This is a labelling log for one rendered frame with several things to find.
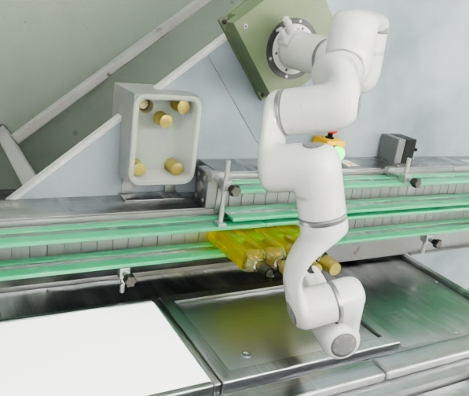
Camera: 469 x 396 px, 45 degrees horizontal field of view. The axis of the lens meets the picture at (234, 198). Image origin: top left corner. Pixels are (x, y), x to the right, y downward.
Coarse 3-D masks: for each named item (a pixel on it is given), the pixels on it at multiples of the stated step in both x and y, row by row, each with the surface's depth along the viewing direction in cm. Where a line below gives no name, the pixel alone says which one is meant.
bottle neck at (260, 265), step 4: (260, 260) 131; (256, 264) 130; (260, 264) 129; (264, 264) 129; (268, 264) 129; (256, 268) 130; (260, 268) 129; (264, 268) 128; (268, 268) 127; (272, 268) 128; (260, 272) 129; (264, 272) 127; (268, 272) 130; (272, 272) 129; (264, 276) 127; (268, 276) 129; (272, 276) 128
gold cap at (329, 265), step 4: (324, 256) 137; (328, 256) 137; (320, 260) 137; (324, 260) 136; (328, 260) 135; (332, 260) 135; (320, 264) 137; (324, 264) 136; (328, 264) 135; (332, 264) 134; (336, 264) 134; (324, 268) 136; (328, 268) 134; (332, 268) 134; (336, 268) 135; (340, 268) 135; (328, 272) 135; (332, 272) 134; (336, 272) 135
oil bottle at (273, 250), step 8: (248, 232) 142; (256, 232) 143; (264, 232) 144; (256, 240) 138; (264, 240) 138; (272, 240) 139; (264, 248) 135; (272, 248) 135; (280, 248) 135; (272, 256) 134; (280, 256) 134; (272, 264) 134
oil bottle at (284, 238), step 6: (264, 228) 146; (270, 228) 146; (276, 228) 147; (282, 228) 147; (270, 234) 143; (276, 234) 142; (282, 234) 143; (288, 234) 144; (282, 240) 139; (288, 240) 140; (294, 240) 140; (288, 246) 137; (288, 252) 137
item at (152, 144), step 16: (144, 96) 131; (160, 96) 133; (176, 96) 135; (176, 112) 144; (192, 112) 141; (144, 128) 141; (160, 128) 143; (176, 128) 145; (192, 128) 141; (144, 144) 143; (160, 144) 145; (176, 144) 147; (192, 144) 142; (144, 160) 144; (160, 160) 146; (192, 160) 143; (144, 176) 141; (160, 176) 143; (176, 176) 145; (192, 176) 144
